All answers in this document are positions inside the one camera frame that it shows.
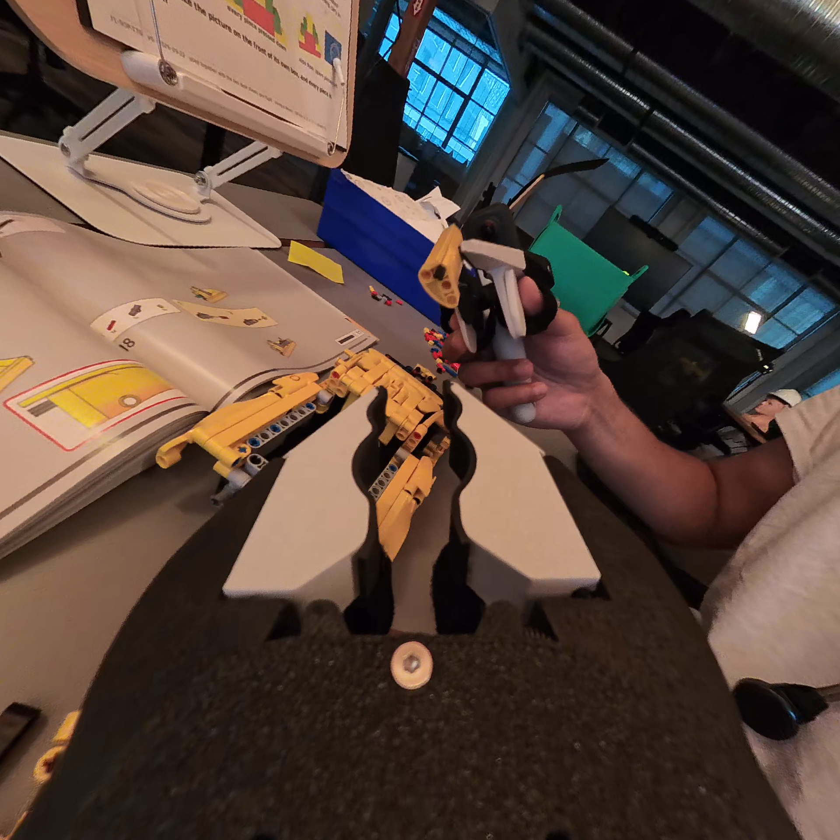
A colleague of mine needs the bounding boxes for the black monitor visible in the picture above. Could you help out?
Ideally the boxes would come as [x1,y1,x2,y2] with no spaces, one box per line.
[583,209,694,298]

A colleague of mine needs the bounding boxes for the large window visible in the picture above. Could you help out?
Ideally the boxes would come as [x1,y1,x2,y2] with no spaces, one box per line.
[379,5,513,166]

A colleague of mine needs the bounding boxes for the silver air duct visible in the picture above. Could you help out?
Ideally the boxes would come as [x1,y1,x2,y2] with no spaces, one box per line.
[688,0,840,101]

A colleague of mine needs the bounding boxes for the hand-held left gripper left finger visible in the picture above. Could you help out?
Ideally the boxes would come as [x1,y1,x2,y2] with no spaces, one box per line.
[222,386,396,636]

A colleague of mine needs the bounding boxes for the yellow toy car model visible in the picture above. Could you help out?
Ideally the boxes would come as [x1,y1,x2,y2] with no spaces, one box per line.
[154,346,455,563]

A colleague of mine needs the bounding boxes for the blue plastic bin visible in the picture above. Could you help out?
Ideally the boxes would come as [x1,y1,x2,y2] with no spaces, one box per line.
[315,167,455,327]

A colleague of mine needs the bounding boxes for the black lanyard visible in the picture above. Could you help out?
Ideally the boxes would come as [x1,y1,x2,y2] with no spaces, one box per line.
[730,678,840,744]

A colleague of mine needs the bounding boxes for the green plastic bin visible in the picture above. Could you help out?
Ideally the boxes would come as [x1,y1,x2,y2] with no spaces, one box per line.
[527,203,651,337]

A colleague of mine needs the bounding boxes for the pile of yellow bricks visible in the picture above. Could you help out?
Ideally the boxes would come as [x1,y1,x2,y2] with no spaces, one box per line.
[0,701,82,840]

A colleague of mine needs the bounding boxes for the black office chair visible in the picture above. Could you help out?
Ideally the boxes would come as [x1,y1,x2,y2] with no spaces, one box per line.
[602,307,783,455]

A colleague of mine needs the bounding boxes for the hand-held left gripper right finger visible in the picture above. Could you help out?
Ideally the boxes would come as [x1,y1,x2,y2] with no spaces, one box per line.
[430,381,602,636]

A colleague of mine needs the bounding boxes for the yellow sticky note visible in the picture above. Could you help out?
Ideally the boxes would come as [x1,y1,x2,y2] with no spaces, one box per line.
[286,239,347,286]

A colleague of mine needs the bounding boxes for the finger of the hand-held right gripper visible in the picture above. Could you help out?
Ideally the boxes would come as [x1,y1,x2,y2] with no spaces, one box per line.
[451,307,481,357]
[458,238,529,273]

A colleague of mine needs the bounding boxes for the grey desk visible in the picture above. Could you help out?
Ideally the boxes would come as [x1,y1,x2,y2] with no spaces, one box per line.
[0,131,578,840]

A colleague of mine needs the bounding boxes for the yellow panel subassembly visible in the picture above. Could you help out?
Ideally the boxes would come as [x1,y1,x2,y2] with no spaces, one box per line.
[416,223,465,311]

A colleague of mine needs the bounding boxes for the pile of red blue pins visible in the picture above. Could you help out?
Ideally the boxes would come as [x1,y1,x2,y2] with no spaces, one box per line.
[422,325,465,383]

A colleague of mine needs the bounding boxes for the person's right forearm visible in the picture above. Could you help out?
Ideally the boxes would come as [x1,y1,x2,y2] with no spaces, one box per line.
[570,386,799,550]

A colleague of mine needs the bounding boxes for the open instruction booklet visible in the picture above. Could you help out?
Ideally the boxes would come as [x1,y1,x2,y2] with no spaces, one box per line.
[0,209,382,560]

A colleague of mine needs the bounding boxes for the white crumpled papers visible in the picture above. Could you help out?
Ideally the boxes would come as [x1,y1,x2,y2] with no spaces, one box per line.
[340,169,462,245]

